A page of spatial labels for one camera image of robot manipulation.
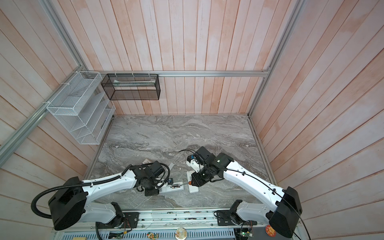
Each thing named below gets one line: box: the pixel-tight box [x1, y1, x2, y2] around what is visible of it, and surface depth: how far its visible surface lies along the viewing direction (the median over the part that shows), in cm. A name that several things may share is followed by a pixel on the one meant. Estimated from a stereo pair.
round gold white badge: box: [175, 227, 188, 240], surface depth 71 cm
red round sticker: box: [265, 224, 276, 237], surface depth 71 cm
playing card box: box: [142, 158, 153, 164], surface depth 95 cm
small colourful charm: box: [146, 232, 159, 240], surface depth 71 cm
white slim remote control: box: [158, 181, 184, 193], surface depth 84 cm
